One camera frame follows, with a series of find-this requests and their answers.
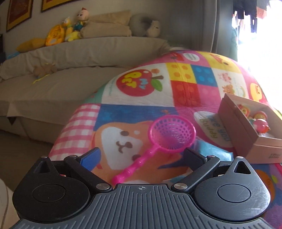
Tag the white cloth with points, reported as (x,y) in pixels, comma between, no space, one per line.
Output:
(7,204)

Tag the doll in green clothes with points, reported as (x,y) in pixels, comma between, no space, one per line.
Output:
(81,18)

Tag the pink pig toy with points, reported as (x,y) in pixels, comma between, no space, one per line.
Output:
(261,126)

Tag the yellow orange plush toy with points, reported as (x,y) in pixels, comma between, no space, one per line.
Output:
(32,45)

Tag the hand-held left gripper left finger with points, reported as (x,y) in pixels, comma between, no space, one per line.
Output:
(90,157)

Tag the blue cloth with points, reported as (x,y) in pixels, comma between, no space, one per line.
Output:
(12,55)

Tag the large framed picture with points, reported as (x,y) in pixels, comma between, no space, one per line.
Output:
(18,13)

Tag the small brown plush toy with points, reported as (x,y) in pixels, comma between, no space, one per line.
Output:
(44,70)

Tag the folded beige pillows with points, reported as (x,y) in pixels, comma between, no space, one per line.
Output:
(105,25)

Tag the white plush toy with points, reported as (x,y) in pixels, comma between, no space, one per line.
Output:
(154,28)

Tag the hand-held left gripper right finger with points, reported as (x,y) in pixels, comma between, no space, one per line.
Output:
(193,157)

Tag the orange toy ball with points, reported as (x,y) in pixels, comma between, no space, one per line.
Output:
(260,114)

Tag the cardboard box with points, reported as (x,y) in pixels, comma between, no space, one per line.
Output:
(236,130)

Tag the hanging dark clothes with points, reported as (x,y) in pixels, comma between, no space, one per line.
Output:
(244,8)

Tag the grey neck pillow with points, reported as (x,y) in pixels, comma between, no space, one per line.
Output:
(138,23)

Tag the beige covered sofa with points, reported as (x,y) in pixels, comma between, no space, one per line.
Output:
(66,92)

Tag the pink toy sieve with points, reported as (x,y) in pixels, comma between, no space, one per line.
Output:
(174,132)

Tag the yellow duck plush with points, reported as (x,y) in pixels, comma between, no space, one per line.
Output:
(70,30)

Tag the colourful printed play mat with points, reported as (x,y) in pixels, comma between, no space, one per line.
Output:
(154,105)

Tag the yellow plush backpack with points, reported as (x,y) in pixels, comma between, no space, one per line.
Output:
(55,35)

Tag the red green round toy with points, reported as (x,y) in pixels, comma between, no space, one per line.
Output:
(244,109)

